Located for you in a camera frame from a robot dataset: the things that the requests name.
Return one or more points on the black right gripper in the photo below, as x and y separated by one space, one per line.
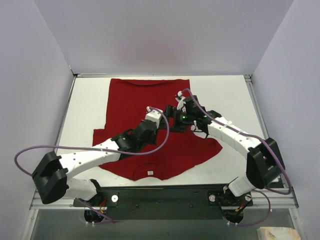
178 125

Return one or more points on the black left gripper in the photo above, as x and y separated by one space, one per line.
150 126

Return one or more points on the red t-shirt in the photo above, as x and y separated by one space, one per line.
126 107

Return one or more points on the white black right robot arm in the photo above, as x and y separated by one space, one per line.
264 162

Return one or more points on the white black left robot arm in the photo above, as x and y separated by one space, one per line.
54 176

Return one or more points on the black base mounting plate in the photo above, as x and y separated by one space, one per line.
171 202

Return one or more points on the beige tissue pack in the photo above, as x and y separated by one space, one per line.
277 233

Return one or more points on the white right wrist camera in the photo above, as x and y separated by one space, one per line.
180 100

